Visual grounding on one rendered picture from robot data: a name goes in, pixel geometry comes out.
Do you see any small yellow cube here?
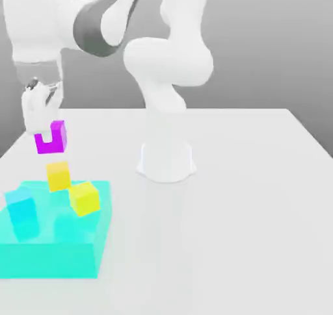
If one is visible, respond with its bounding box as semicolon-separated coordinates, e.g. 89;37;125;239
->
68;181;101;218

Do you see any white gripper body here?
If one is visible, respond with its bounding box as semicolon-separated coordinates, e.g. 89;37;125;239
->
21;84;64;136

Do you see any large turquoise box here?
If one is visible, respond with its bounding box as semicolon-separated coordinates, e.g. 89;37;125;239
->
0;180;113;280

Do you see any small magenta cube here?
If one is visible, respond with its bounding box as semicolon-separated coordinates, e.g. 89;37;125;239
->
34;120;68;155

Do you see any small orange cube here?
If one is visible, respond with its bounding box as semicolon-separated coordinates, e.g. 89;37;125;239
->
46;160;73;193

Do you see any small cyan cube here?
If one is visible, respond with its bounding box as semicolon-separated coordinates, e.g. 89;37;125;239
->
4;186;42;243

